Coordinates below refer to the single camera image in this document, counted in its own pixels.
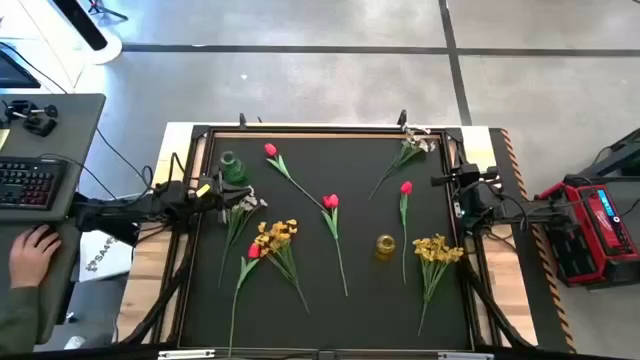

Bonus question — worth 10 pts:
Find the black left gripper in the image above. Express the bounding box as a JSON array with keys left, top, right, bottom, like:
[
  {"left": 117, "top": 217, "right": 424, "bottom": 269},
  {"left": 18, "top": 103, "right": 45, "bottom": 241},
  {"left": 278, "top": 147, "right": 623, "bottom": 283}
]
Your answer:
[{"left": 197, "top": 169, "right": 254, "bottom": 226}]

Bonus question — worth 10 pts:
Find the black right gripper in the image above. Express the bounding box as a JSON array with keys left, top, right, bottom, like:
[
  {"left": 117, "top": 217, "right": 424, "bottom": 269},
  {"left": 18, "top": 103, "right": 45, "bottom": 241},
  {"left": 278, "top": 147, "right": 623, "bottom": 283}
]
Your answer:
[{"left": 431, "top": 163, "right": 484, "bottom": 190}]

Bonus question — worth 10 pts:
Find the white artificial flower bouquet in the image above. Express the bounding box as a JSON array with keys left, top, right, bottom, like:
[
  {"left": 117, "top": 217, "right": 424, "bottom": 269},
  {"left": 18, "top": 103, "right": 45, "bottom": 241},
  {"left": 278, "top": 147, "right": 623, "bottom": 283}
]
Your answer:
[
  {"left": 217, "top": 187, "right": 269, "bottom": 289},
  {"left": 368, "top": 127, "right": 437, "bottom": 201}
]

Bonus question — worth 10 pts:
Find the red artificial tulip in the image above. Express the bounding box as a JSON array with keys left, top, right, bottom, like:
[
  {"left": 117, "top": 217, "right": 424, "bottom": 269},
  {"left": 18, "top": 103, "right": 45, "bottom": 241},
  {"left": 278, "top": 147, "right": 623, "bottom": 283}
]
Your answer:
[
  {"left": 263, "top": 142, "right": 329, "bottom": 211},
  {"left": 321, "top": 193, "right": 350, "bottom": 298},
  {"left": 398, "top": 180, "right": 415, "bottom": 285},
  {"left": 227, "top": 242, "right": 263, "bottom": 359}
]

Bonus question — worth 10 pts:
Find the yellow artificial flower bouquet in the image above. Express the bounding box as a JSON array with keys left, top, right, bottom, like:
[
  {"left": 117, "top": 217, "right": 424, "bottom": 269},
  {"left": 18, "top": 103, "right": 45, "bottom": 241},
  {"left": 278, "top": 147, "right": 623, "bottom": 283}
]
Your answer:
[
  {"left": 253, "top": 218, "right": 311, "bottom": 315},
  {"left": 412, "top": 233, "right": 465, "bottom": 337}
]

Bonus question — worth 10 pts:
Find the person's forearm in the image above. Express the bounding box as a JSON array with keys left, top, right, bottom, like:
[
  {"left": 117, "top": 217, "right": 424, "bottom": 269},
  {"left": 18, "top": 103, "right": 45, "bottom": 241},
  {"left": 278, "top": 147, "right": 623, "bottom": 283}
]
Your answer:
[{"left": 0, "top": 284, "right": 44, "bottom": 356}]

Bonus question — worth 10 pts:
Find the green glass vase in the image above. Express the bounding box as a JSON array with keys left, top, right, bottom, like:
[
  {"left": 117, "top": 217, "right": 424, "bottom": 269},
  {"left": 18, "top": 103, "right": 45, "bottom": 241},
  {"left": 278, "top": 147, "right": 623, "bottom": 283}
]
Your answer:
[{"left": 219, "top": 149, "right": 250, "bottom": 187}]

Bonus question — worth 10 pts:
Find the yellow ribbed glass vase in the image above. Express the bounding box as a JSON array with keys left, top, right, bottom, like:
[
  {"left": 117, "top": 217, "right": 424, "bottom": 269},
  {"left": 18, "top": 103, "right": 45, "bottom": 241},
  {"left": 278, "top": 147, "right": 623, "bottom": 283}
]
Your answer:
[{"left": 374, "top": 233, "right": 398, "bottom": 262}]

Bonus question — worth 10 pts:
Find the black orange striped ramp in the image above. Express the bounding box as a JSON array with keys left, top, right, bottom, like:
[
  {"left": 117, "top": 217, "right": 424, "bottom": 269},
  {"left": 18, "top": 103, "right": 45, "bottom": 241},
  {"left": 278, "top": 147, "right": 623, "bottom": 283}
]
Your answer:
[{"left": 488, "top": 127, "right": 577, "bottom": 354}]

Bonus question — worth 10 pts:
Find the black table mat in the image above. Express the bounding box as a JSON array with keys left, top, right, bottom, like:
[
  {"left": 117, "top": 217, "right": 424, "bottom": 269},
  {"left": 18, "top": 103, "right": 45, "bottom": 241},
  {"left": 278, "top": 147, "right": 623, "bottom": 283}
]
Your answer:
[{"left": 179, "top": 137, "right": 474, "bottom": 351}]

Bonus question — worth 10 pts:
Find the red black power station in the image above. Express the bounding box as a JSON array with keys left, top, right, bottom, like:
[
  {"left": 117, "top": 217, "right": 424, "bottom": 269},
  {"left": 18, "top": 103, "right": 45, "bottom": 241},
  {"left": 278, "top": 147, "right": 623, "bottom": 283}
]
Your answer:
[{"left": 537, "top": 174, "right": 640, "bottom": 290}]

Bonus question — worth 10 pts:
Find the white printed bag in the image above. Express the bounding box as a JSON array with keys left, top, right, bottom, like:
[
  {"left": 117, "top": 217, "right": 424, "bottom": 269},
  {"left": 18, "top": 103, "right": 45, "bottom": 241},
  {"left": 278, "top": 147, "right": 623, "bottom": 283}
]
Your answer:
[{"left": 78, "top": 229, "right": 136, "bottom": 284}]

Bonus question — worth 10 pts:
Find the black metal cart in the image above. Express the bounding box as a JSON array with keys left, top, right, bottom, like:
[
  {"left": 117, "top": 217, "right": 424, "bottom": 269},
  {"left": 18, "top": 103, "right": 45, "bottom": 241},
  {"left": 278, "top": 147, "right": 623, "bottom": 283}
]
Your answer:
[{"left": 589, "top": 127, "right": 640, "bottom": 177}]

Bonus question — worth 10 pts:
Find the grey desk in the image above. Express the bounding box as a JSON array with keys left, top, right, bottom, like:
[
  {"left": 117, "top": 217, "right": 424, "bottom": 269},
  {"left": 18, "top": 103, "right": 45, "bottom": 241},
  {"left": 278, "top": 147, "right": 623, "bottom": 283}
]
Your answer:
[{"left": 0, "top": 93, "right": 107, "bottom": 346}]

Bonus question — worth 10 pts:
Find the black computer keyboard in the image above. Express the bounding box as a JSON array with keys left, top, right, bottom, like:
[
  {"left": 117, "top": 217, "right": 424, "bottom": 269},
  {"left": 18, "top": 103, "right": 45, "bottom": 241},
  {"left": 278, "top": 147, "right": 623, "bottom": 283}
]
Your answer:
[{"left": 0, "top": 156, "right": 69, "bottom": 211}]

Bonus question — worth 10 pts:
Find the person's hand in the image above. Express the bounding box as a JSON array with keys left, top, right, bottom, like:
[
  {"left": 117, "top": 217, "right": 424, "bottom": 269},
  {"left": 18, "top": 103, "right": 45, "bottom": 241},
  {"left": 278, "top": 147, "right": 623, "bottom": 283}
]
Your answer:
[{"left": 8, "top": 223, "right": 63, "bottom": 290}]

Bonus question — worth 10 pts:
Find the black computer monitor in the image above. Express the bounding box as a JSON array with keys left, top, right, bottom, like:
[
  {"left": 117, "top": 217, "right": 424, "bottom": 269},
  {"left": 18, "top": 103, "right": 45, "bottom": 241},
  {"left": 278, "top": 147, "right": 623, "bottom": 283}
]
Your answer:
[{"left": 0, "top": 42, "right": 42, "bottom": 90}]

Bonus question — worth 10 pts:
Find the black aluminium rig frame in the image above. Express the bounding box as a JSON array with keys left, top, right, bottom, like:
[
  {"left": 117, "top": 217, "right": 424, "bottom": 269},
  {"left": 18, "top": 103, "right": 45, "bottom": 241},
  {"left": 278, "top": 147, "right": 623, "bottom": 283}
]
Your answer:
[{"left": 117, "top": 110, "right": 539, "bottom": 359}]

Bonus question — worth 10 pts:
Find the white stand with black post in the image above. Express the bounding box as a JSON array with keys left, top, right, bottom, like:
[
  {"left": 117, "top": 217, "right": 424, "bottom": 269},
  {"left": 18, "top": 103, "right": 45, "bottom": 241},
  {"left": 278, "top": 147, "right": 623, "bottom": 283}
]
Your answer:
[{"left": 49, "top": 0, "right": 124, "bottom": 66}]

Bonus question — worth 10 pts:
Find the black clamp mount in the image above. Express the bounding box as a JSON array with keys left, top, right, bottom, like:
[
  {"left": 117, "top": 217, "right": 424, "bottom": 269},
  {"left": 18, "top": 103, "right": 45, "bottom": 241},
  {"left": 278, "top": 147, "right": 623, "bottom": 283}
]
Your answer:
[{"left": 2, "top": 99, "right": 60, "bottom": 139}]

